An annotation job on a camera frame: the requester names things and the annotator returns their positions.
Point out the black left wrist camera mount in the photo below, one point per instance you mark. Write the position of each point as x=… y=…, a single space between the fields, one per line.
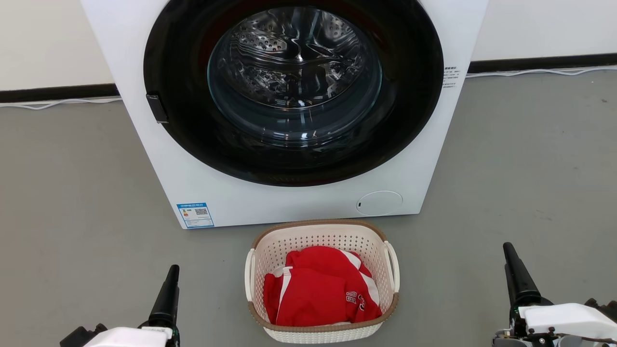
x=79 y=336

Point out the steel washing drum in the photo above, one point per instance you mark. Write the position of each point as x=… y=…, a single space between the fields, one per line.
x=294 y=67

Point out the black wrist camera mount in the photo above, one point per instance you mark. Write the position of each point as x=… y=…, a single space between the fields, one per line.
x=79 y=336
x=605 y=308

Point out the small printed text label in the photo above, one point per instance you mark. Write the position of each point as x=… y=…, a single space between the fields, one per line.
x=450 y=77

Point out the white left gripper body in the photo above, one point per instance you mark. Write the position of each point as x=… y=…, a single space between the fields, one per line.
x=130 y=337

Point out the round black washer door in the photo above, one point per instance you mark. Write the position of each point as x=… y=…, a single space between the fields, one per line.
x=414 y=96

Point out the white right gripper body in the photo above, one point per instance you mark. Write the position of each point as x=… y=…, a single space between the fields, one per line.
x=569 y=320

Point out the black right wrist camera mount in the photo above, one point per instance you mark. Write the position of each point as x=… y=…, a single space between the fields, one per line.
x=605 y=308

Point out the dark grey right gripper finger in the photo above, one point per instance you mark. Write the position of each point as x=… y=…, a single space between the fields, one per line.
x=519 y=282

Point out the red and white garment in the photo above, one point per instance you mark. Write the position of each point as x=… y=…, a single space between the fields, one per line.
x=318 y=294

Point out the white perforated laundry basket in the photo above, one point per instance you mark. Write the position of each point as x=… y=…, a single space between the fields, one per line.
x=328 y=236

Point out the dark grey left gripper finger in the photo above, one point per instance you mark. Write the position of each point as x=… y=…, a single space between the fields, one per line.
x=166 y=301

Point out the round white filter cover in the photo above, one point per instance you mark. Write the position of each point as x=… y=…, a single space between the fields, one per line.
x=379 y=203

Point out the white front-load washing machine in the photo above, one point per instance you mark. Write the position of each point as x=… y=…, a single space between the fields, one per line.
x=289 y=205

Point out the blue energy label sticker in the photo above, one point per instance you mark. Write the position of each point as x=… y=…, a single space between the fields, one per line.
x=195 y=215

